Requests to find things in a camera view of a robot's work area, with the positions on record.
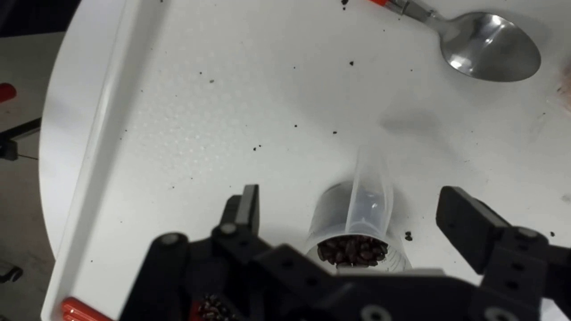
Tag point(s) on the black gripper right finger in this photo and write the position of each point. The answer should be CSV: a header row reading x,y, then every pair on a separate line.
x,y
506,256

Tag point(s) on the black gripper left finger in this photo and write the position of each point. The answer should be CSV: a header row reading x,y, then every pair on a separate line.
x,y
198,268

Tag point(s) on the clear plastic measuring cup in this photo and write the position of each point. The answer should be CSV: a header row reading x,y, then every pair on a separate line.
x,y
364,202

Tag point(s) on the white plastic tray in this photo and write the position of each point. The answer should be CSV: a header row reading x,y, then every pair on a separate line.
x,y
239,118

